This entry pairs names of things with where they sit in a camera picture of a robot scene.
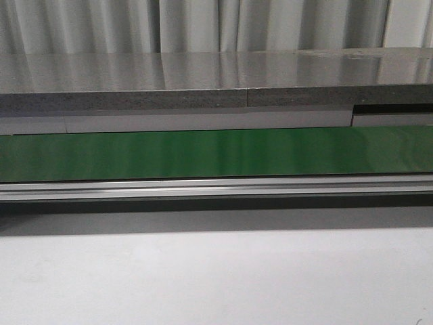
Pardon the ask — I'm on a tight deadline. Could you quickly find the grey stone counter slab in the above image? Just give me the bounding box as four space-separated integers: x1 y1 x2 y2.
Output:
1 48 432 115

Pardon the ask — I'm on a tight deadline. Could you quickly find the green conveyor belt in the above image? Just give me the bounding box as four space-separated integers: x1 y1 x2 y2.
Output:
1 126 432 182

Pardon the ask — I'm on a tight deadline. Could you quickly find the white pleated curtain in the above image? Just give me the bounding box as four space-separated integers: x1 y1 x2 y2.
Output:
1 1 432 54

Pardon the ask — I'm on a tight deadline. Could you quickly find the aluminium conveyor side rail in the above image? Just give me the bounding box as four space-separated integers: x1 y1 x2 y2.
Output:
1 174 432 202

